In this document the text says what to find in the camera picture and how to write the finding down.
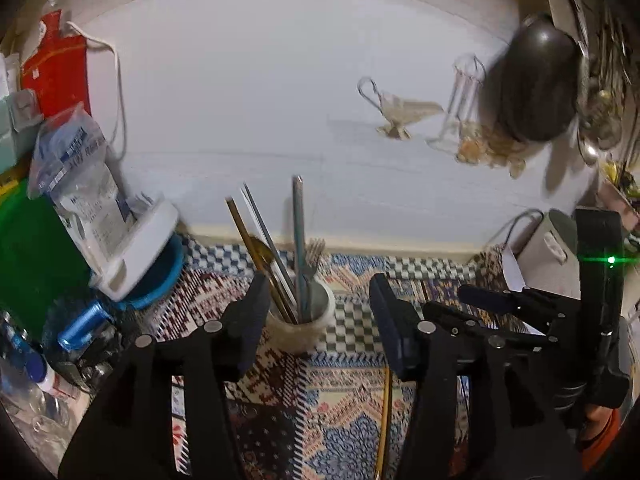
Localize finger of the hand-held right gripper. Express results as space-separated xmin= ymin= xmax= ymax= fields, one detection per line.
xmin=422 ymin=302 xmax=551 ymax=343
xmin=457 ymin=284 xmax=556 ymax=323

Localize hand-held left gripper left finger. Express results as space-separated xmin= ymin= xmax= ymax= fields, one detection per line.
xmin=57 ymin=272 xmax=273 ymax=480

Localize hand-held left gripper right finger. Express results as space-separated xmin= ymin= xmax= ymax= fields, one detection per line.
xmin=369 ymin=272 xmax=586 ymax=480

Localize white cup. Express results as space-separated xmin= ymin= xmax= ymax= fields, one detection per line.
xmin=265 ymin=277 xmax=337 ymax=356

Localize gold spoon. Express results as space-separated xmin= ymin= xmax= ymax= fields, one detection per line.
xmin=247 ymin=235 xmax=276 ymax=281

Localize metal fork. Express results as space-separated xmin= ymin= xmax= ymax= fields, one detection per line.
xmin=302 ymin=238 xmax=326 ymax=281

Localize gold chopstick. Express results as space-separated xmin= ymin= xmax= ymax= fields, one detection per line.
xmin=375 ymin=365 xmax=393 ymax=480
xmin=225 ymin=197 xmax=296 ymax=325

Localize silver chopstick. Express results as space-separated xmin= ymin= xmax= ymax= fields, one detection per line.
xmin=245 ymin=183 xmax=298 ymax=301

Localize grey metal utensil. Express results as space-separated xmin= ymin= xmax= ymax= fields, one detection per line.
xmin=292 ymin=175 xmax=308 ymax=323

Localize person's right forearm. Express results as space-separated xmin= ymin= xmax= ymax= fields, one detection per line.
xmin=575 ymin=402 xmax=623 ymax=461

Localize white paper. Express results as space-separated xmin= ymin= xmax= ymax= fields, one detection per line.
xmin=500 ymin=245 xmax=546 ymax=336

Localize white appliance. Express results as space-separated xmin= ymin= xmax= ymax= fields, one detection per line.
xmin=492 ymin=208 xmax=581 ymax=306

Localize patterned tablecloth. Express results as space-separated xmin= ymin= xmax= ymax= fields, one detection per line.
xmin=145 ymin=235 xmax=586 ymax=480

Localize blue bowl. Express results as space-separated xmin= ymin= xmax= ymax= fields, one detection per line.
xmin=117 ymin=235 xmax=187 ymax=311

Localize white perforated container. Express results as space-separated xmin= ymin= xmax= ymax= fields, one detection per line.
xmin=87 ymin=200 xmax=181 ymax=303

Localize pile of seashells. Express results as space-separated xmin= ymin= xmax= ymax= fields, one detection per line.
xmin=455 ymin=122 xmax=528 ymax=178

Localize blue metal cylinder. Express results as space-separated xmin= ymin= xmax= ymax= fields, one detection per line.
xmin=56 ymin=302 xmax=108 ymax=353

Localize clear glass vase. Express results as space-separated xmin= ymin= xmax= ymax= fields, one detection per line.
xmin=427 ymin=54 xmax=487 ymax=153

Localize hanging metal ladles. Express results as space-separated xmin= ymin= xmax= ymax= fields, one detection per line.
xmin=545 ymin=0 xmax=640 ymax=161

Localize glass lamp-shaped ornament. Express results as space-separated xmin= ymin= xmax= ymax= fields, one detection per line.
xmin=357 ymin=77 xmax=446 ymax=141

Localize clear plastic bottle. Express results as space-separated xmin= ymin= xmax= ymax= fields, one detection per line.
xmin=0 ymin=310 xmax=71 ymax=441

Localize dark round object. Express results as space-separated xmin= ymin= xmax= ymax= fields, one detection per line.
xmin=492 ymin=12 xmax=583 ymax=143

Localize green plastic container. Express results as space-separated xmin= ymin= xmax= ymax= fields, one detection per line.
xmin=0 ymin=180 xmax=93 ymax=321

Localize clear plastic bag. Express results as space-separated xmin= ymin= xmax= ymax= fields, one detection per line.
xmin=27 ymin=102 xmax=146 ymax=271

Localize pale green box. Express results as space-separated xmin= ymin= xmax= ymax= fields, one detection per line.
xmin=0 ymin=52 xmax=46 ymax=171

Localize red bag with white cord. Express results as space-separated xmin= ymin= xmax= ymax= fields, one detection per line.
xmin=20 ymin=7 xmax=126 ymax=161

